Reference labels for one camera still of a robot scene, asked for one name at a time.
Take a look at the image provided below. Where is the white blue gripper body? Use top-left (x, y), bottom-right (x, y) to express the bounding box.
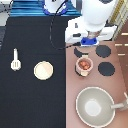
top-left (81, 31), bottom-right (100, 46)

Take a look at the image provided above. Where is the pink small pot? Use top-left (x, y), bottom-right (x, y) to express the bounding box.
top-left (75, 57), bottom-right (93, 77)

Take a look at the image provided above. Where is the cream slotted spatula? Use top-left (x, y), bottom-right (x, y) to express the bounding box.
top-left (11, 49), bottom-right (21, 71)

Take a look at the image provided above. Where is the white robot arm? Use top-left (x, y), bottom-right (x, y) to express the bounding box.
top-left (44, 0), bottom-right (117, 47)

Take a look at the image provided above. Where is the cream round plate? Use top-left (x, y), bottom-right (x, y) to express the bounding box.
top-left (34, 61), bottom-right (53, 80)

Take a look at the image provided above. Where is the black burner back right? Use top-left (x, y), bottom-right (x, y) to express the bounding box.
top-left (96, 45), bottom-right (111, 58)

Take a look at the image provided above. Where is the black burner back left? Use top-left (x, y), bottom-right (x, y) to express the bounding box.
top-left (74, 47), bottom-right (85, 58)

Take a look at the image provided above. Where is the black burner front right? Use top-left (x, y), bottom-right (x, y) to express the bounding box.
top-left (98, 62), bottom-right (115, 76)

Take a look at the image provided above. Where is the wooden slatted furniture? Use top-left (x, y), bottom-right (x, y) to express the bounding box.
top-left (108, 0), bottom-right (128, 40)

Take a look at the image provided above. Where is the grey frying pan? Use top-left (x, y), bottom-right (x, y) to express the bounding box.
top-left (76, 87), bottom-right (128, 128)

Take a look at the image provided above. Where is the black table mat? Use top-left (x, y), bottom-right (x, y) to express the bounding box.
top-left (0, 15), bottom-right (113, 128)

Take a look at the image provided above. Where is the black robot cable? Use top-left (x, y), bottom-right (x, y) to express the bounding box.
top-left (49, 0), bottom-right (83, 51)

